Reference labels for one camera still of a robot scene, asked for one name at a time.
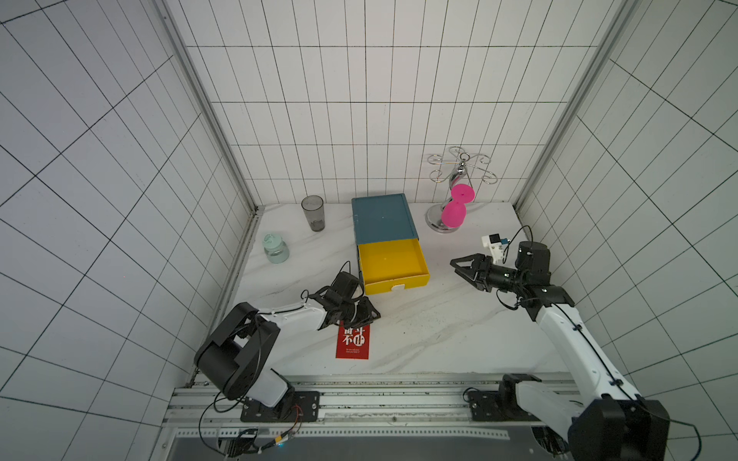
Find red postcard white characters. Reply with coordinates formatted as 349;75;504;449
336;326;371;360

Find yellow drawer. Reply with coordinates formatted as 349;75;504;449
357;238;431;296

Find teal drawer cabinet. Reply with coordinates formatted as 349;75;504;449
351;193;419;245

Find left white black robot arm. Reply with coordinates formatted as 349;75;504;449
194;271;381;408

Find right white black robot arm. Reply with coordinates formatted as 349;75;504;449
451;237;670;460

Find pink hourglass cup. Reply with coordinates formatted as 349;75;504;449
441;184;476;229

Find mint green jar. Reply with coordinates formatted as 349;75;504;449
263;232;290;264

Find grey translucent cup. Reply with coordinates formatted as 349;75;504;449
301;195;325;232

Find chrome cup rack stand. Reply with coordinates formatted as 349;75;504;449
426;146;499;234

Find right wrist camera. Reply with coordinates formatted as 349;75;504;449
482;234;509;265

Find aluminium mounting rail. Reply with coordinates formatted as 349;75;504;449
163;376;583;442

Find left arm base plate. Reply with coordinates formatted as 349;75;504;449
240;389;321;424

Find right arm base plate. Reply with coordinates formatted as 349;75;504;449
462;374;541;423

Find left base cable bundle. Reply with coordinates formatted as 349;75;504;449
195;396;304;459

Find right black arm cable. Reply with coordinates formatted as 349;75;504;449
633;396;705;461

